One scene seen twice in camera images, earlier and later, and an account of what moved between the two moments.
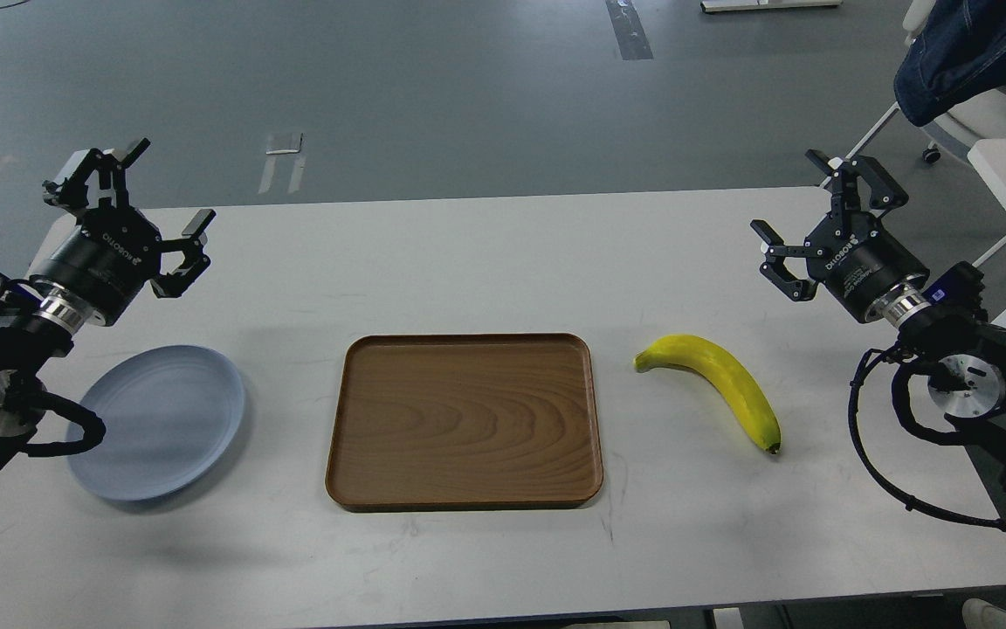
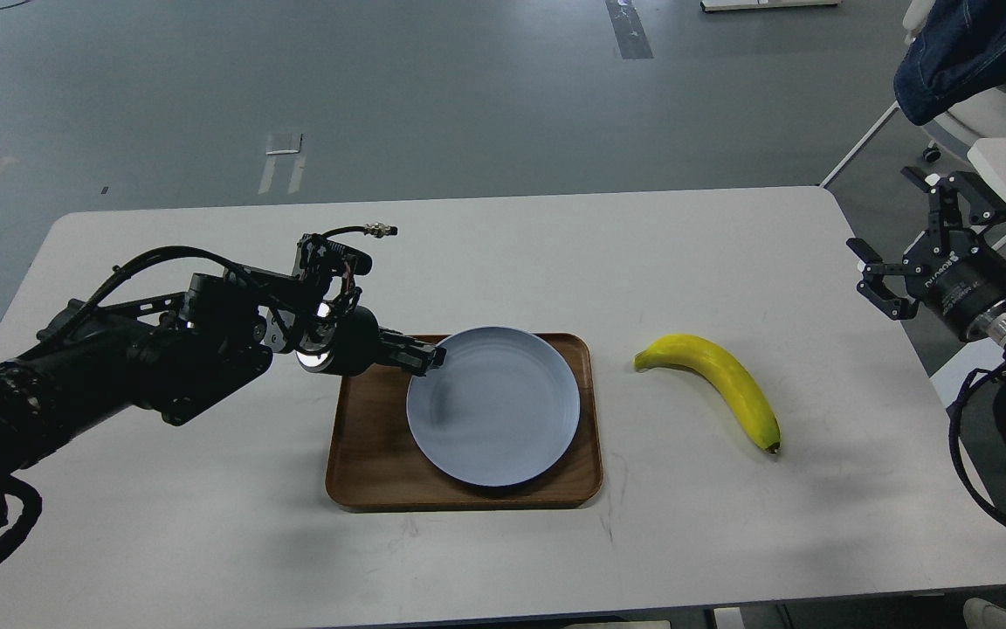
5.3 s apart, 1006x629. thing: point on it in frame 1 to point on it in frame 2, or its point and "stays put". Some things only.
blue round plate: (169, 413) to (502, 410)
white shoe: (979, 614) stays put
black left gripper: (115, 254) to (349, 346)
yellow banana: (743, 390) stays put
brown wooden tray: (451, 421) stays put
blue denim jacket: (968, 46) stays put
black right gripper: (852, 255) to (978, 291)
